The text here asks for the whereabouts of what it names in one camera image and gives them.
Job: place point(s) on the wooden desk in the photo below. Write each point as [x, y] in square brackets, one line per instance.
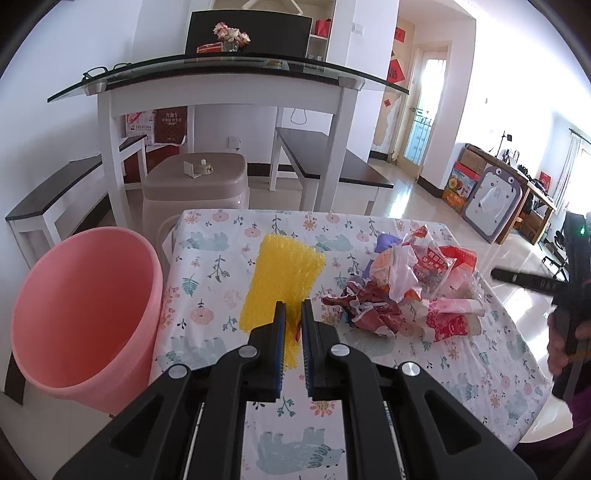
[535, 194]

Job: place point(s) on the black eyeglasses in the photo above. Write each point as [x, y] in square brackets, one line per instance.
[107, 69]

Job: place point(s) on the purple wrapper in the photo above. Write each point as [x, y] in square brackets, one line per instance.
[387, 242]

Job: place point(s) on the white red carton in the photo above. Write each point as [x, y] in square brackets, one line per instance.
[140, 124]

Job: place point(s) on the long dark-top white bench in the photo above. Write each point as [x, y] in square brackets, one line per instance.
[55, 189]

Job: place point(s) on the wall outlet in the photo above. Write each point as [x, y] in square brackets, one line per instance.
[234, 142]

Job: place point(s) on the white folded card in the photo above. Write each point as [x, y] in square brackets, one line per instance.
[189, 169]

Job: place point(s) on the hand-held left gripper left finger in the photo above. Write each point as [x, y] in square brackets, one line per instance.
[279, 350]

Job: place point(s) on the red tissue box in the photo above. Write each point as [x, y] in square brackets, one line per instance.
[210, 47]

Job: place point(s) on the fruit printed cardboard box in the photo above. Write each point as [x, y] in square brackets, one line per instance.
[457, 189]

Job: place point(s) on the person's right hand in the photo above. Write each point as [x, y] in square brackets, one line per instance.
[561, 350]

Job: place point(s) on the dark red carton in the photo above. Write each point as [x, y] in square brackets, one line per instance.
[171, 125]

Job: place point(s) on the short dark-top white bench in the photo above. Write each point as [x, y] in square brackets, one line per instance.
[323, 157]

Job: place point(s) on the black panel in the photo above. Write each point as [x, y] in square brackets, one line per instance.
[272, 32]

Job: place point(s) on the glass-top white table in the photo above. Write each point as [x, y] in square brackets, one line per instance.
[221, 87]

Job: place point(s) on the dark red crumpled wrapper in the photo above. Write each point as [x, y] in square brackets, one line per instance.
[369, 314]

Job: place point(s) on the orange white paper wrapper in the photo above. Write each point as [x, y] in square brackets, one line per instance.
[388, 267]

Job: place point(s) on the penguin drawing board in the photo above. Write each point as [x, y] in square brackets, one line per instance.
[491, 203]

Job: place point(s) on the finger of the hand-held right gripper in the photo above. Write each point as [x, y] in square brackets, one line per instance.
[521, 279]

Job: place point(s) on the red white plastic bag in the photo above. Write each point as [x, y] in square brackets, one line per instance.
[461, 263]

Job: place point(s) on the pink flower bouquet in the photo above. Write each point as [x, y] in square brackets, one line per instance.
[231, 33]

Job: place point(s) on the pink plastic bucket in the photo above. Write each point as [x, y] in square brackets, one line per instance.
[69, 323]

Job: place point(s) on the pink white packet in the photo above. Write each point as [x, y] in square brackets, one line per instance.
[450, 323]

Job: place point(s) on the beige plastic stool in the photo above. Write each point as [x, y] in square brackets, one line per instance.
[194, 194]

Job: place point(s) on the person's purple clothing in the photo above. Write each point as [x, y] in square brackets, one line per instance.
[579, 415]

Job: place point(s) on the yellow bubble wrap sheet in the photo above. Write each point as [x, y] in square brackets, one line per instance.
[281, 272]

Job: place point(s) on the floral printed tablecloth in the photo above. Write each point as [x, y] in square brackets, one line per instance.
[221, 286]

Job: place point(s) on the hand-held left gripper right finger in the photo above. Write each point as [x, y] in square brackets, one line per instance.
[308, 355]

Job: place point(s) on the red printed snack packet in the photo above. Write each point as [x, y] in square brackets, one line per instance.
[434, 272]

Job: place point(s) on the white shelf unit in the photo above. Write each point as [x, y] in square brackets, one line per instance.
[318, 46]

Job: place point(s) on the brown cardboard box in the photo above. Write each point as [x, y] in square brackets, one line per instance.
[473, 159]

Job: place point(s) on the bright red carton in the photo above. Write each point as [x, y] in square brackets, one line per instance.
[159, 157]

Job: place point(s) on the balcony door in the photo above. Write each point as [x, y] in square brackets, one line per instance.
[425, 106]

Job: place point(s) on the red gift bag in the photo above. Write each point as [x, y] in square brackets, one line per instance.
[320, 27]

